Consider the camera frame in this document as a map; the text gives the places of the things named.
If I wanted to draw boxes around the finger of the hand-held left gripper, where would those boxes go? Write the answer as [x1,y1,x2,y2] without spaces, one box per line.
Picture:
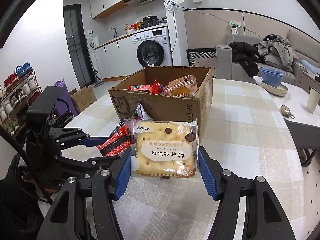
[49,127,112,152]
[53,152,123,174]

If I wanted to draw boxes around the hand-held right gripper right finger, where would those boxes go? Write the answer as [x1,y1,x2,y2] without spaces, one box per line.
[197,146,285,240]

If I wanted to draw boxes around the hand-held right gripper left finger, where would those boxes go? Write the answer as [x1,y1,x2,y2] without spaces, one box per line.
[42,152,133,240]

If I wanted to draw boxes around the red black snack packet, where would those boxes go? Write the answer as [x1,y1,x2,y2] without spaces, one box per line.
[96,121,133,158]

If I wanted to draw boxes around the square cracker packet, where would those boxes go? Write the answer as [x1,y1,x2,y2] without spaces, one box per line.
[124,119,199,180]

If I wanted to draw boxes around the large cardboard box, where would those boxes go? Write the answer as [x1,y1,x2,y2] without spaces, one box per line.
[108,66,213,137]

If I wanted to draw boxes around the person's left forearm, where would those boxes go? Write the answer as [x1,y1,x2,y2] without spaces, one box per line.
[0,154,52,240]

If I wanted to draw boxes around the metal shoe rack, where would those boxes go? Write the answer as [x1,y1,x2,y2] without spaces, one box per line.
[0,69,43,138]

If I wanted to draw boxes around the purple bag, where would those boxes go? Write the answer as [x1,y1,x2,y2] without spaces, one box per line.
[53,80,78,117]

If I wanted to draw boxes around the small cardboard box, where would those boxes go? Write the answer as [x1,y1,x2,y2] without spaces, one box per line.
[70,85,97,113]

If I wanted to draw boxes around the red shoes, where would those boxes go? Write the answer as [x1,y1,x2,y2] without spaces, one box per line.
[4,73,18,87]

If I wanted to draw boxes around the upright vacuum cleaner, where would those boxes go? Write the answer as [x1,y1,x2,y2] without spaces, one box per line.
[92,66,104,87]

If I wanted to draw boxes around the blue shoes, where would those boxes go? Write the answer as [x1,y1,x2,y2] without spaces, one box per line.
[15,61,33,78]

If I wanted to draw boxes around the white base cabinets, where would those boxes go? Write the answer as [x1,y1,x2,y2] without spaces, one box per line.
[94,34,138,80]

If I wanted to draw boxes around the black glass door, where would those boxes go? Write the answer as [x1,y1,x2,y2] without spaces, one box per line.
[63,4,95,89]

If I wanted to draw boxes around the orange bread packet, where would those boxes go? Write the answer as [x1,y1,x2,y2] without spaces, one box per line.
[164,74,198,98]

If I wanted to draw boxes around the white marble coffee table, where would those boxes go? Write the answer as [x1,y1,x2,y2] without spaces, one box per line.
[252,76,320,167]

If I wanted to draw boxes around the beige plate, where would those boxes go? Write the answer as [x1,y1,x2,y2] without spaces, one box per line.
[260,82,289,97]

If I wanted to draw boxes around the beige sofa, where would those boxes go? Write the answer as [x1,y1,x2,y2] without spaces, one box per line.
[215,29,320,90]

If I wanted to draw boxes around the stacked blue bowls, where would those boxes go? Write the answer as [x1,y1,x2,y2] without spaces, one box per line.
[261,67,285,88]

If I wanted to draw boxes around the patterned folded mat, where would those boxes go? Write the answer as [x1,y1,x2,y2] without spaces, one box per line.
[186,48,217,67]

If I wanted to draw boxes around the white washing machine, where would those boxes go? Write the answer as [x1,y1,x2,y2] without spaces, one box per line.
[132,27,173,67]

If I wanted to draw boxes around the black jacket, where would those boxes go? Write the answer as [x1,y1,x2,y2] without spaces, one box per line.
[229,42,263,78]

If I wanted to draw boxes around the white cup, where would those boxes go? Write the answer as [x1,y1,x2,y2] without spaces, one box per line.
[307,87,320,113]

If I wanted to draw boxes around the black pressure cooker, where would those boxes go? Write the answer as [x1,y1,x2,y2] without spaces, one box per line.
[142,16,159,28]

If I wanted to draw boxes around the grey clothes pile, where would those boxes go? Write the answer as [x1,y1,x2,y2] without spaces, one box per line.
[255,34,300,72]

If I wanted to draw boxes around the white power strip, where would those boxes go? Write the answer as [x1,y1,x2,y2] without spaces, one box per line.
[229,21,242,34]

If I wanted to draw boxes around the light blue pillow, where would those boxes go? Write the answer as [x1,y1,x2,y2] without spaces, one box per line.
[301,59,320,72]

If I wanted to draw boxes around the white router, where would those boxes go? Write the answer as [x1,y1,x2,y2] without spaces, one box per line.
[165,0,184,12]

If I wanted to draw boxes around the black cable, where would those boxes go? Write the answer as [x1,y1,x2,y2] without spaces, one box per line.
[0,99,73,204]

